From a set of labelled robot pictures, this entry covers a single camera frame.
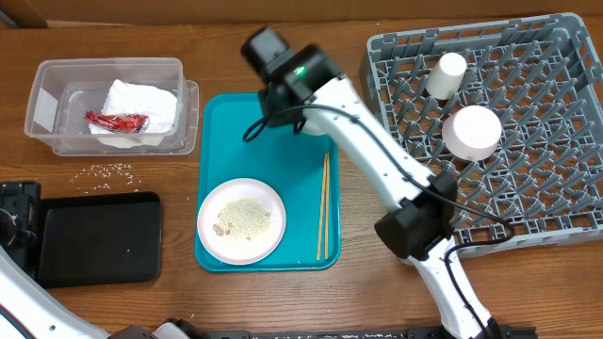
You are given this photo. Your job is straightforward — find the grey dishwasher rack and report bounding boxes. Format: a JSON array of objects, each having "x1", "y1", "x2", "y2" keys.
[{"x1": 361, "y1": 13, "x2": 602, "y2": 257}]

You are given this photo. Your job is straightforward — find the black waste tray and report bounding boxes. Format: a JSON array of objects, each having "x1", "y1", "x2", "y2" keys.
[{"x1": 36, "y1": 192, "x2": 162, "y2": 288}]

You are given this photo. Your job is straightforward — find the spilled rice grains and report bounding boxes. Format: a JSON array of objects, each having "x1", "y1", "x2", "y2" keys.
[{"x1": 68, "y1": 162, "x2": 142, "y2": 195}]

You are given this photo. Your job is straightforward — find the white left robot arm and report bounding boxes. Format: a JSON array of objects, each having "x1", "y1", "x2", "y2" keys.
[{"x1": 1, "y1": 24, "x2": 255, "y2": 338}]

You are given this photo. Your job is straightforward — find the grey-green small saucer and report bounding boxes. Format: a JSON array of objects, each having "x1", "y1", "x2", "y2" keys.
[{"x1": 301, "y1": 120, "x2": 328, "y2": 136}]

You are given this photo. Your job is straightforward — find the clear plastic bin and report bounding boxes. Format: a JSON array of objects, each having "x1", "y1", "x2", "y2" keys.
[{"x1": 24, "y1": 57, "x2": 200, "y2": 156}]

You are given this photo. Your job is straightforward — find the pink small bowl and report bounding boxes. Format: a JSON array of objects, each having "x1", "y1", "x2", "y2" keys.
[{"x1": 442, "y1": 105, "x2": 502, "y2": 162}]

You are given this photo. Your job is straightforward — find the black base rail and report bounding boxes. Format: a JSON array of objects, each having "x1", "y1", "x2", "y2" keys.
[{"x1": 206, "y1": 325, "x2": 538, "y2": 339}]

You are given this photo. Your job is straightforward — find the white paper cup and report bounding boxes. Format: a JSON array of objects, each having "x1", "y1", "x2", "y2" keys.
[{"x1": 426, "y1": 53, "x2": 467, "y2": 100}]

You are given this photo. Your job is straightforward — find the wooden chopstick left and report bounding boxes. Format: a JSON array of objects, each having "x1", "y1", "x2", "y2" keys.
[{"x1": 316, "y1": 154, "x2": 328, "y2": 261}]

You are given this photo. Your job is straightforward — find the pink plate with rice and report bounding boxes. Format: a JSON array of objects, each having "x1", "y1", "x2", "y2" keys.
[{"x1": 197, "y1": 178, "x2": 286, "y2": 266}]

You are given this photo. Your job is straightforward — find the teal plastic tray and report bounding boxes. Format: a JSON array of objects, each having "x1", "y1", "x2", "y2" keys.
[{"x1": 198, "y1": 93, "x2": 341, "y2": 271}]

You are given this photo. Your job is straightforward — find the red snack wrapper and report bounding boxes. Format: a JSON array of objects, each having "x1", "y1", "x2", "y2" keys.
[{"x1": 84, "y1": 110, "x2": 149, "y2": 134}]

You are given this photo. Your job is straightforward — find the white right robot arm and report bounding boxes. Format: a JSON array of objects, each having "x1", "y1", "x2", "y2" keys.
[{"x1": 241, "y1": 42, "x2": 503, "y2": 338}]

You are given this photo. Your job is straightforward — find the white napkin in bin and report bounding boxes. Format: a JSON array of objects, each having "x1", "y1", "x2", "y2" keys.
[{"x1": 89, "y1": 79, "x2": 178, "y2": 149}]

